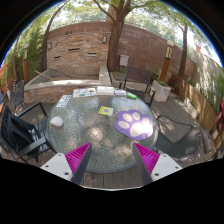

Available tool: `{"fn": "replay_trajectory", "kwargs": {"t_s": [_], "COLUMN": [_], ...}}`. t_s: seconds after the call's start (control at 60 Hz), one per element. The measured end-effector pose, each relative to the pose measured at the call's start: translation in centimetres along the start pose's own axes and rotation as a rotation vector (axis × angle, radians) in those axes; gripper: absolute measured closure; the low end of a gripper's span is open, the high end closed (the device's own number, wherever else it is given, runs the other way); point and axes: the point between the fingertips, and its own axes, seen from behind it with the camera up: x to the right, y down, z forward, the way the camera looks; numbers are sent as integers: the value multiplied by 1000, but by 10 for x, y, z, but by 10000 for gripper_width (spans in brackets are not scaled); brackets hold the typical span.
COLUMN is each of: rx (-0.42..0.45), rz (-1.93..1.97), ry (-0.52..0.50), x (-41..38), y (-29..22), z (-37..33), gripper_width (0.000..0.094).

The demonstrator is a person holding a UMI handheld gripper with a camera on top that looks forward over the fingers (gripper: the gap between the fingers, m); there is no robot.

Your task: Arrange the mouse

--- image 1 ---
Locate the small white purple box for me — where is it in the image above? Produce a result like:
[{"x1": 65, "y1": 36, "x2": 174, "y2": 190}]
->
[{"x1": 114, "y1": 89, "x2": 126, "y2": 96}]

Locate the green cylindrical object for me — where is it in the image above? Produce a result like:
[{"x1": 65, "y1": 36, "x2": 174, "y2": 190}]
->
[{"x1": 126, "y1": 93, "x2": 137, "y2": 100}]

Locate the wooden lamp post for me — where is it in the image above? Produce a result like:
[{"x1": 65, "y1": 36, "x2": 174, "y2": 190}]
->
[
  {"x1": 159, "y1": 40, "x2": 174, "y2": 81},
  {"x1": 23, "y1": 43, "x2": 29, "y2": 82}
]

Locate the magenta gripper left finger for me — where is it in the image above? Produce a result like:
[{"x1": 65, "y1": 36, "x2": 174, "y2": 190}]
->
[{"x1": 41, "y1": 143, "x2": 92, "y2": 185}]

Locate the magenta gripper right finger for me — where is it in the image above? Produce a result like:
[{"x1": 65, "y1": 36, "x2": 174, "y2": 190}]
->
[{"x1": 133, "y1": 143, "x2": 182, "y2": 185}]

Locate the purple paw print mousepad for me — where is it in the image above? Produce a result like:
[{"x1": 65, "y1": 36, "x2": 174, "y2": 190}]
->
[{"x1": 114, "y1": 109, "x2": 153, "y2": 140}]

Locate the black mesh chair right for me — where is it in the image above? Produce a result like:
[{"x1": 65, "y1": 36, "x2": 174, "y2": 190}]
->
[{"x1": 155, "y1": 115, "x2": 203, "y2": 161}]

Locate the wooden lamp post left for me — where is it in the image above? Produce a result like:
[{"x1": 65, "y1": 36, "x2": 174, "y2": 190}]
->
[{"x1": 23, "y1": 43, "x2": 29, "y2": 82}]

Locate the white open book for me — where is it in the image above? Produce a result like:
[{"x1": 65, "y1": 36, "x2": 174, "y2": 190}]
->
[{"x1": 97, "y1": 86, "x2": 114, "y2": 95}]

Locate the dark wooden chair far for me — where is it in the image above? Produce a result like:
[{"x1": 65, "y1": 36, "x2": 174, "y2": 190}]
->
[{"x1": 119, "y1": 67, "x2": 156, "y2": 106}]

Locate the yellow square card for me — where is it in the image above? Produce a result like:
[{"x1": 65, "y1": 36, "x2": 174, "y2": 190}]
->
[{"x1": 99, "y1": 106, "x2": 113, "y2": 116}]

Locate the wooden lamp post right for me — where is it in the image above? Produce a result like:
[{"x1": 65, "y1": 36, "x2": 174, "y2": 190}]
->
[{"x1": 159, "y1": 40, "x2": 174, "y2": 81}]

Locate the black metal chair left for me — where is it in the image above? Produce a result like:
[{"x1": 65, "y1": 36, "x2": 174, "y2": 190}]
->
[{"x1": 0, "y1": 102, "x2": 55, "y2": 163}]

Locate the round glass patio table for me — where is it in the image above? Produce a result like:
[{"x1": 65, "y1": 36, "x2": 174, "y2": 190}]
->
[{"x1": 48, "y1": 95, "x2": 158, "y2": 173}]

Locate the black chair far left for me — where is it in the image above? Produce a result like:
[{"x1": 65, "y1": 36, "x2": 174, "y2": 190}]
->
[{"x1": 9, "y1": 80, "x2": 27, "y2": 114}]

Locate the white patterned card sheet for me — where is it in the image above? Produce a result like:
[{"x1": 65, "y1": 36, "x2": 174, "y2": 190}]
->
[{"x1": 56, "y1": 95, "x2": 71, "y2": 108}]

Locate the grey electrical box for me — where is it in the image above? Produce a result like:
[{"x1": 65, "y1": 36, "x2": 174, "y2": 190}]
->
[{"x1": 119, "y1": 55, "x2": 129, "y2": 66}]

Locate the white computer mouse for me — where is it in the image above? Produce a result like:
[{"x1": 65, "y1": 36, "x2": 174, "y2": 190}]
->
[{"x1": 50, "y1": 116, "x2": 63, "y2": 127}]

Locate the large tree trunk centre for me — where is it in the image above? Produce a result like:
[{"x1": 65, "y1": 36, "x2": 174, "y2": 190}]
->
[{"x1": 91, "y1": 0, "x2": 134, "y2": 72}]

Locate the white square planter box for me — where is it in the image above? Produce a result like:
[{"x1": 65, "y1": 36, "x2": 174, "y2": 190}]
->
[{"x1": 152, "y1": 80, "x2": 171, "y2": 102}]

